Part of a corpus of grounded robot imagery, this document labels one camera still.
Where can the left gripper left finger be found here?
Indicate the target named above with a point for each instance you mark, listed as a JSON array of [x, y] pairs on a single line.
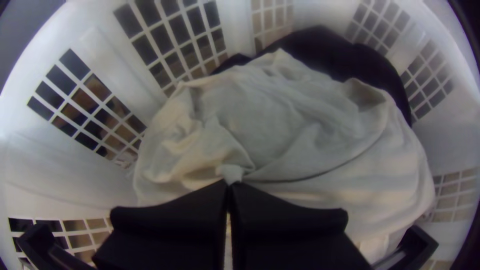
[[176, 232]]

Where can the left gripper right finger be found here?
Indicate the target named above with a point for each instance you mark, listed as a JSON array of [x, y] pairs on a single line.
[[285, 236]]

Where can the off-white t-shirt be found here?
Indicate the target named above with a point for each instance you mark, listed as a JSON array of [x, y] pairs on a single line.
[[281, 123]]

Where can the white laundry basket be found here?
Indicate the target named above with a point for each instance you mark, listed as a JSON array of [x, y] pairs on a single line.
[[75, 168]]

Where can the black garment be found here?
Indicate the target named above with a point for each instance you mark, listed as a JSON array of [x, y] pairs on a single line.
[[337, 56]]

